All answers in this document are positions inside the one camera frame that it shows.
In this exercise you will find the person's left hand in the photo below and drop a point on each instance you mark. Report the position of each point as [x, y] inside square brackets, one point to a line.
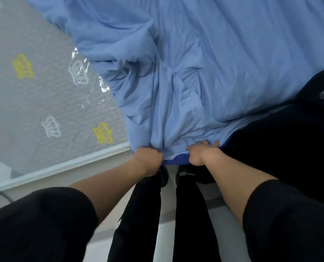
[148, 160]

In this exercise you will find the light blue sheet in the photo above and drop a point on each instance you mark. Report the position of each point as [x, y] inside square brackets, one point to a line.
[205, 51]

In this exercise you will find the person's black trousers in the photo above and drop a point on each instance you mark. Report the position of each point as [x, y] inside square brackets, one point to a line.
[140, 229]

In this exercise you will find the person's black shirt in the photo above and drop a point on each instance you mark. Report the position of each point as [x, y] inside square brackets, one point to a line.
[42, 229]

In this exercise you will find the black hanging garment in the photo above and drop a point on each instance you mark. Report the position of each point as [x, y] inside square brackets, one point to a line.
[273, 147]

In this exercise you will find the person's right hand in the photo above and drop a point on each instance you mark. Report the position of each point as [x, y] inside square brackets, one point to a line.
[204, 152]

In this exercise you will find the person's left forearm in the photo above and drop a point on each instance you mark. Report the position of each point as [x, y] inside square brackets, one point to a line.
[107, 188]

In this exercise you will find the white wooden bed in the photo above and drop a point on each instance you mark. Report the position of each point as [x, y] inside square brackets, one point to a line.
[55, 171]

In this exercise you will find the person's right forearm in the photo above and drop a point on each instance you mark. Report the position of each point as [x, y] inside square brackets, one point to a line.
[238, 182]

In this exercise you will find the grey crown print mattress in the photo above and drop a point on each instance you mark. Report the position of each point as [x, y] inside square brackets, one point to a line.
[42, 100]

